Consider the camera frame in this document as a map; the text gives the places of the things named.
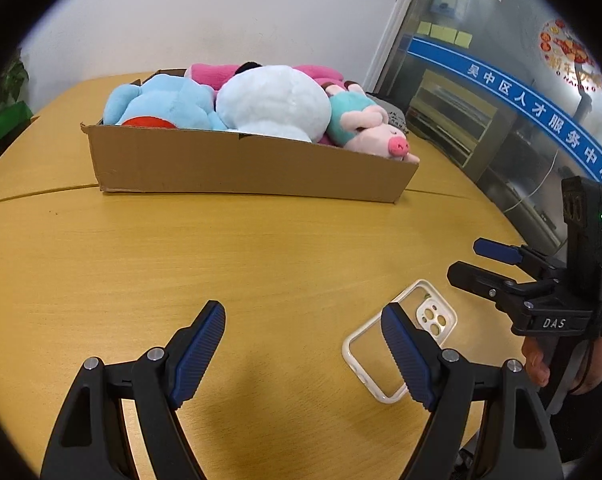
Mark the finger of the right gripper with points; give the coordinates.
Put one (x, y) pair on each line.
(504, 253)
(477, 281)

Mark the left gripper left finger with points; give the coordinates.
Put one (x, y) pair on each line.
(90, 440)

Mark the pink pig plush teal shirt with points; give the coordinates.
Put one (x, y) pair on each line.
(360, 125)

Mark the white round plush toy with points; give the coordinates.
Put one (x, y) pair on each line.
(274, 100)

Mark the pink plush bear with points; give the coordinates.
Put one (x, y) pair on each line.
(216, 75)

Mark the light blue plush toy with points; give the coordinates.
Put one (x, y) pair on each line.
(163, 101)

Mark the right hand holding gripper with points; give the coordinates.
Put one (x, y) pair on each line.
(589, 375)

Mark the blue banner strip with text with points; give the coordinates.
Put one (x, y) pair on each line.
(583, 148)

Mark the white clear phone case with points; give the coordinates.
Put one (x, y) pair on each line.
(393, 354)

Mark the round red new year sticker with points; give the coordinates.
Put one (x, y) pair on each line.
(567, 57)

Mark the yellow sticky notes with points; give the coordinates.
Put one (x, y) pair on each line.
(444, 33)

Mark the brown cardboard box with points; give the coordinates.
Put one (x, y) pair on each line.
(157, 160)

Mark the green table cloth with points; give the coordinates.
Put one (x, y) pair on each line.
(15, 115)

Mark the green potted plant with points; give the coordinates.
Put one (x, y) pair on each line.
(12, 79)

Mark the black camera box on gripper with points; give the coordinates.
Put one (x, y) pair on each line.
(582, 212)

